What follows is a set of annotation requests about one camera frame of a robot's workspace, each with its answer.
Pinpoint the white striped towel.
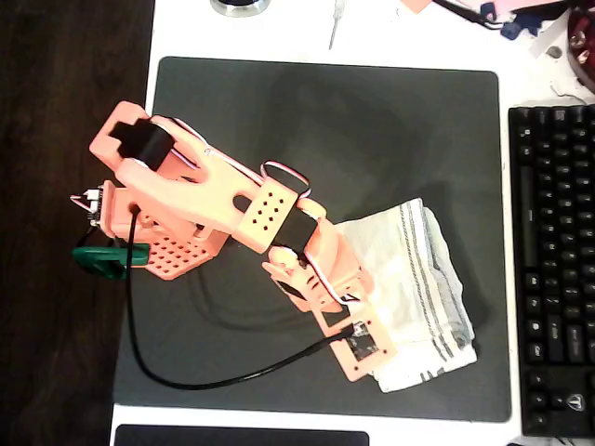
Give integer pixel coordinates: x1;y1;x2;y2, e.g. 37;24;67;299
334;198;479;394

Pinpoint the dark grey work mat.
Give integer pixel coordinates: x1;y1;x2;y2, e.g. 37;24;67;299
112;56;512;423

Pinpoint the black flat pad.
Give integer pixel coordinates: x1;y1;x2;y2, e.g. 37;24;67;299
113;423;371;446

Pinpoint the black computer keyboard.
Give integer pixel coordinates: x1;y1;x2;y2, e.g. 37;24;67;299
507;104;595;438

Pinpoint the green table clamp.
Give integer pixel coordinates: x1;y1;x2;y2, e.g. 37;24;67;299
73;243;151;282

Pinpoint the small controller circuit board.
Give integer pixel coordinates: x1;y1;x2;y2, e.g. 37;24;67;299
69;185;107;229

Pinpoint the orange paper piece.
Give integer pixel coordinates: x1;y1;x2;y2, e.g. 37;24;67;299
399;0;436;15

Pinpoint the round silver metal object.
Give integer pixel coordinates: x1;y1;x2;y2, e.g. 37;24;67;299
208;0;271;19

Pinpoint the white crumpled paper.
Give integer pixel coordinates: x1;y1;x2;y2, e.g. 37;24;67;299
529;8;595;103

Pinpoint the pink paper sheet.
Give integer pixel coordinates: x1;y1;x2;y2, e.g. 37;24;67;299
492;0;577;15

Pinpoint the dark red bowl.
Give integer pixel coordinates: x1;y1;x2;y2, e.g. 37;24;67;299
566;7;595;92

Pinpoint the camera board on orange mount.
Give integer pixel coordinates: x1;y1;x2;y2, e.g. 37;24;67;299
315;300;399;385

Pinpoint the black camera cable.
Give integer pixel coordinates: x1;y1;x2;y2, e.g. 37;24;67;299
126;206;355;391

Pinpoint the clear-handled screwdriver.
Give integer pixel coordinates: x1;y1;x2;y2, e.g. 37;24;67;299
327;0;348;51

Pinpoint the thin black cable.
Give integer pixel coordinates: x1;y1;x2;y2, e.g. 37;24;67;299
434;0;506;32

